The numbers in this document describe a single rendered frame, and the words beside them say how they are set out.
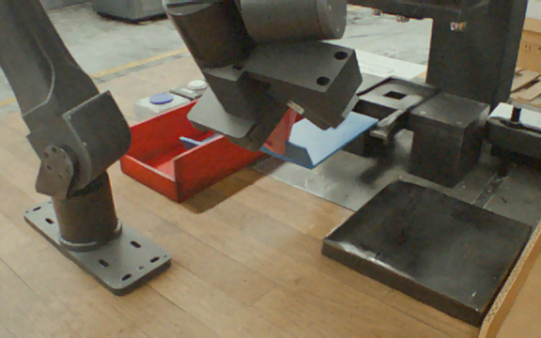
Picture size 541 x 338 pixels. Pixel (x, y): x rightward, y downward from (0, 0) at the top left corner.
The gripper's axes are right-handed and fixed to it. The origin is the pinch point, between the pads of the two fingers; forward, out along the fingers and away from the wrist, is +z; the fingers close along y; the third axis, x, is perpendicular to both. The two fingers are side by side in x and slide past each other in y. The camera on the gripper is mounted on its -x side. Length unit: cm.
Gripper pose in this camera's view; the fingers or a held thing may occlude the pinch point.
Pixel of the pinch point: (277, 145)
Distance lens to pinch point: 50.4
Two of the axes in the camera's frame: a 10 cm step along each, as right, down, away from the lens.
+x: -7.9, -3.2, 5.2
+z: 2.9, 5.4, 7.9
